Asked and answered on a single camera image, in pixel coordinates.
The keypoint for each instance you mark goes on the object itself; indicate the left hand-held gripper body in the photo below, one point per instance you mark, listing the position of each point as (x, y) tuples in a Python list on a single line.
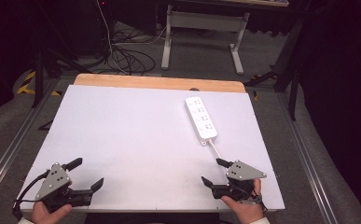
[(54, 180)]

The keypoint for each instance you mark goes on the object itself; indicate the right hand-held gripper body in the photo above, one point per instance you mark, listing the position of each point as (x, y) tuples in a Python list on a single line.
[(243, 172)]

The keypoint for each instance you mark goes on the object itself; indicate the white power strip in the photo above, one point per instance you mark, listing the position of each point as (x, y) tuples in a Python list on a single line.
[(201, 121)]

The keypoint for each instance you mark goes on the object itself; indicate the person's left hand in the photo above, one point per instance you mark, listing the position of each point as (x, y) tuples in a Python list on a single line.
[(44, 216)]

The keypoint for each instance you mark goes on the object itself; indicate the person's right hand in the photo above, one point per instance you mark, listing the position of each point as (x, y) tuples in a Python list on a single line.
[(248, 211)]

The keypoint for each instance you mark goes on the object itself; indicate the white board sheet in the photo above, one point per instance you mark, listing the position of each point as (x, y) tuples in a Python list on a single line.
[(137, 140)]

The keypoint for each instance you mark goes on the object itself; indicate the person's dark clothing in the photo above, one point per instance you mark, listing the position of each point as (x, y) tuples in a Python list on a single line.
[(150, 218)]

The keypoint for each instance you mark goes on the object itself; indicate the black tripod stand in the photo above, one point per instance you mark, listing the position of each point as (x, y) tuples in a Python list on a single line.
[(38, 77)]

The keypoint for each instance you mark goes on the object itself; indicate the yellow black hazard tape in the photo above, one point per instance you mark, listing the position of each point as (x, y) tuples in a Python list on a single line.
[(29, 81)]

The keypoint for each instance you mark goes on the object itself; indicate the black metal stand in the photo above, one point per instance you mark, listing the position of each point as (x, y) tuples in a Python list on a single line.
[(293, 81)]

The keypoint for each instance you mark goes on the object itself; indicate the aluminium floor rail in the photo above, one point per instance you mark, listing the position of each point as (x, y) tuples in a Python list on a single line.
[(16, 137), (305, 155)]

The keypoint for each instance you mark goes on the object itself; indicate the white desk frame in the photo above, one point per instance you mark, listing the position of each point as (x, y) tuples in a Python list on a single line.
[(206, 21)]

